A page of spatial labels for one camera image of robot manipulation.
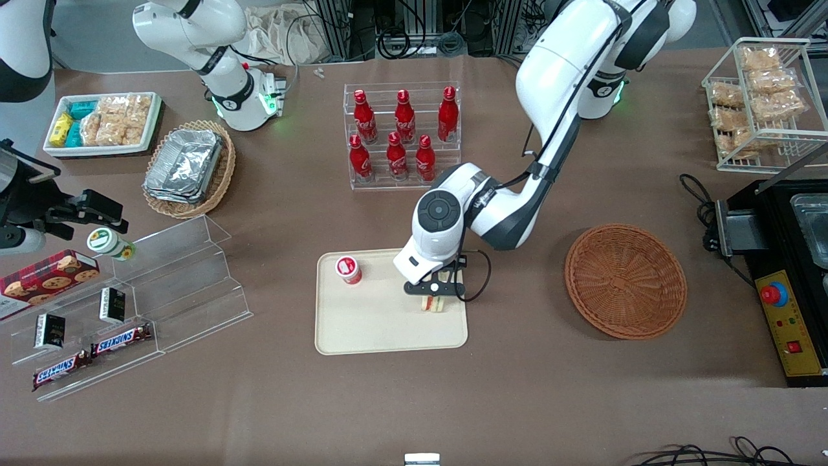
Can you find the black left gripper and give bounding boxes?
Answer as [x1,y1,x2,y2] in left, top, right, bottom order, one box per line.
[404,258,468,314]

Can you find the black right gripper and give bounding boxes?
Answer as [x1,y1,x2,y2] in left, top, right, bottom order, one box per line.
[0,154,129,234]

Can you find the beige plastic tray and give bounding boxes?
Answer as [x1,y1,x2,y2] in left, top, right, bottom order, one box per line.
[314,245,469,356]

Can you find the aluminium foil tray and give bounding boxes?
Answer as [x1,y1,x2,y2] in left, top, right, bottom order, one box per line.
[145,128,224,195]
[144,181,217,205]

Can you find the oval light wicker basket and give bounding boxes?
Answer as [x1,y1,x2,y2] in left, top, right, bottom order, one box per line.
[142,120,237,219]

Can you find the round brown wicker basket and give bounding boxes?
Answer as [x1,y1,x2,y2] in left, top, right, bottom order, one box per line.
[565,223,688,340]

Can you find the small grey tray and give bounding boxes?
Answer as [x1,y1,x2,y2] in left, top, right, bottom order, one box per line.
[790,194,828,269]

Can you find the green lidded white cup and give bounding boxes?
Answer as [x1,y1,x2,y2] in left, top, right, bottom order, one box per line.
[87,228,136,261]

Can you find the white plastic crate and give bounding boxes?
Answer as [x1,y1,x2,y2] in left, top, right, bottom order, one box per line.
[43,92,162,158]

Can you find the red cookie box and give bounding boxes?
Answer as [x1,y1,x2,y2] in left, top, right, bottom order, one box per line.
[0,249,101,322]

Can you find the small black box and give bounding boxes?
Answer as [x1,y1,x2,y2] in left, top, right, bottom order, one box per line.
[99,287,127,324]
[34,313,66,351]

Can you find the yellow snack pack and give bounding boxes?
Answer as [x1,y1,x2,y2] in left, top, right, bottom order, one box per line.
[49,113,74,148]

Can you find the red lidded yogurt cup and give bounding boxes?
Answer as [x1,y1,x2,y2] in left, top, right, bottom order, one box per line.
[334,256,363,285]

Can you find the clear acrylic stepped shelf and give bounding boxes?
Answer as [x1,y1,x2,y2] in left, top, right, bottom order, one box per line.
[10,215,254,403]

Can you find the snickers chocolate bar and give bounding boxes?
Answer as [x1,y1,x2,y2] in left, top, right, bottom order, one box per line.
[91,322,154,358]
[32,350,93,392]

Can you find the clear acrylic bottle rack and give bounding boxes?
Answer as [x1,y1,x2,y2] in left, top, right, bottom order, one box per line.
[343,81,463,190]

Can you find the red cola bottle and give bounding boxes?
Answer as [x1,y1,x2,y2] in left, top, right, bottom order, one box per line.
[438,86,459,143]
[353,89,378,144]
[386,131,409,181]
[395,89,417,144]
[349,134,374,182]
[415,134,437,182]

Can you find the beige cloth bag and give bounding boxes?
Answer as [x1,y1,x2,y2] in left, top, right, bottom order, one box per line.
[245,5,324,65]

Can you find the grey metal box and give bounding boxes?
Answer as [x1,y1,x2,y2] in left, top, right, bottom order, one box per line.
[714,199,772,258]

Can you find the brown cracker bag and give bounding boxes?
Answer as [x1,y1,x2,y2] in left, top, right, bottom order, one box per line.
[747,68,798,96]
[718,128,770,159]
[710,83,746,109]
[710,107,751,133]
[752,91,808,122]
[741,47,783,72]

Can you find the black machine with yellow panel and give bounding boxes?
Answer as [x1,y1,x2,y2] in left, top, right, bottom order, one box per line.
[724,178,828,389]

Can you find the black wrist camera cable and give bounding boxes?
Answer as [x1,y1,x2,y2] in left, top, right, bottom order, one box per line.
[453,249,493,303]

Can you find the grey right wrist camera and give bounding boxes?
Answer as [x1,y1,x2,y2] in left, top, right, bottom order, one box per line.
[0,227,47,254]

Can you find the coiled black cable bundle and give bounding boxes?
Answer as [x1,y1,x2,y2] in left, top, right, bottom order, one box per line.
[378,26,468,60]

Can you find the black power cable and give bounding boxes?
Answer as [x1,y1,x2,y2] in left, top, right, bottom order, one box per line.
[679,173,720,252]

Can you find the aluminium frame post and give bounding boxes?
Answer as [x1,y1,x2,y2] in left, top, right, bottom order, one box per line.
[493,0,523,54]
[316,0,355,60]

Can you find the black floor cables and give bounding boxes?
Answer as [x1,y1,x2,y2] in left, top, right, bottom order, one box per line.
[631,436,806,466]

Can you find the white wire rack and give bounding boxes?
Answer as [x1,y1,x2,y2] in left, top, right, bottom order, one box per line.
[702,37,828,173]

